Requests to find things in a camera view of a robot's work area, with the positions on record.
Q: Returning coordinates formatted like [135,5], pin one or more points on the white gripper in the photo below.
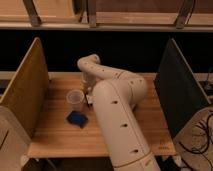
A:
[89,100]

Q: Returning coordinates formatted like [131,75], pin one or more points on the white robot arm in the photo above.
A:
[114,96]

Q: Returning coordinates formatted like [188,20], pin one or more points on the translucent ceramic cup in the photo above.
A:
[76,98]

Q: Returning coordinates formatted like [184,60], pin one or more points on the wooden left side panel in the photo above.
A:
[23,98]

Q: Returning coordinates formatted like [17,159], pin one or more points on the dark right side panel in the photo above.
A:
[179,92]

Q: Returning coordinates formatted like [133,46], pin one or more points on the wooden shelf rail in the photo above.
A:
[108,15]

